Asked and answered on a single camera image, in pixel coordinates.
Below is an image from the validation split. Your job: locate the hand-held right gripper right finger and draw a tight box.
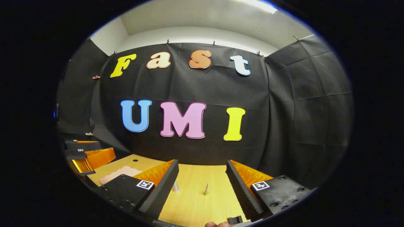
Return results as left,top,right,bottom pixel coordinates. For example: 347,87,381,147
225,160,317,222

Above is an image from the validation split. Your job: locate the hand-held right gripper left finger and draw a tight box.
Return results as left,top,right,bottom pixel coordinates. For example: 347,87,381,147
95,159,180,220

